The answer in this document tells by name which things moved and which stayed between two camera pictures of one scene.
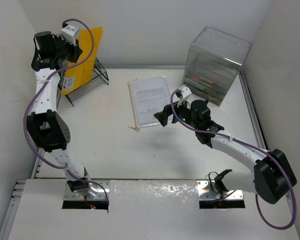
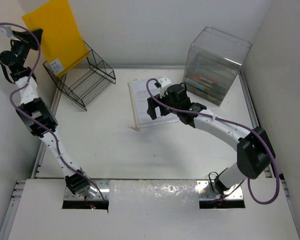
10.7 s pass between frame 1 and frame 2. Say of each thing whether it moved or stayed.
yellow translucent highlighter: stayed
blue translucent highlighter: stayed
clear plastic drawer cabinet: stayed
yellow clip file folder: moved
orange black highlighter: stayed
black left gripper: moved
